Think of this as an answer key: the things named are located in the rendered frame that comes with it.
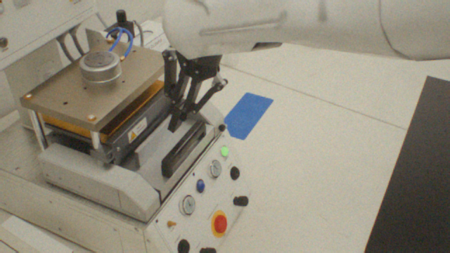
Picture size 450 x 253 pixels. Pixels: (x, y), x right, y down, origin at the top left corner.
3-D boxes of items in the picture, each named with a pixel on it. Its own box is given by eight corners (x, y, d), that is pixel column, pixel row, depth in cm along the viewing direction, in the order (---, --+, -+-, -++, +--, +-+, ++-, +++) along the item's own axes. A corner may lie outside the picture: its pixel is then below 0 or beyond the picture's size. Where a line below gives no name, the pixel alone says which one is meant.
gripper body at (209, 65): (173, 30, 74) (161, 72, 81) (217, 57, 73) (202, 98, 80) (196, 12, 80) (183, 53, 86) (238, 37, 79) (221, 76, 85)
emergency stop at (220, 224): (216, 236, 104) (209, 223, 103) (223, 224, 107) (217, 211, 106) (221, 237, 104) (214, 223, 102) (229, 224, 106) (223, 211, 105)
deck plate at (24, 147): (-30, 157, 103) (-32, 154, 102) (76, 80, 127) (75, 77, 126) (144, 230, 87) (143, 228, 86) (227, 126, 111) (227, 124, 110)
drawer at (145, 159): (46, 158, 101) (37, 130, 96) (109, 105, 116) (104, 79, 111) (162, 204, 90) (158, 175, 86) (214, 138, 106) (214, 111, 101)
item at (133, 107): (44, 127, 95) (32, 88, 89) (111, 75, 111) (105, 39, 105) (112, 152, 89) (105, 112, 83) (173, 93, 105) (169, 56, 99)
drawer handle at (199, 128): (161, 175, 91) (159, 160, 89) (198, 132, 102) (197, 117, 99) (170, 178, 91) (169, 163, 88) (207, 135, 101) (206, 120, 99)
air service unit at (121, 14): (99, 78, 118) (88, 24, 109) (132, 53, 128) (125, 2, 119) (115, 83, 116) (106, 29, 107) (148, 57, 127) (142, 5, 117)
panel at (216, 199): (192, 288, 96) (152, 221, 88) (251, 193, 117) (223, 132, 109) (200, 289, 95) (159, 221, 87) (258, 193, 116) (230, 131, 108)
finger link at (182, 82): (189, 64, 79) (182, 60, 79) (173, 107, 87) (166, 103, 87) (201, 54, 82) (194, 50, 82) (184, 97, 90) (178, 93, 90)
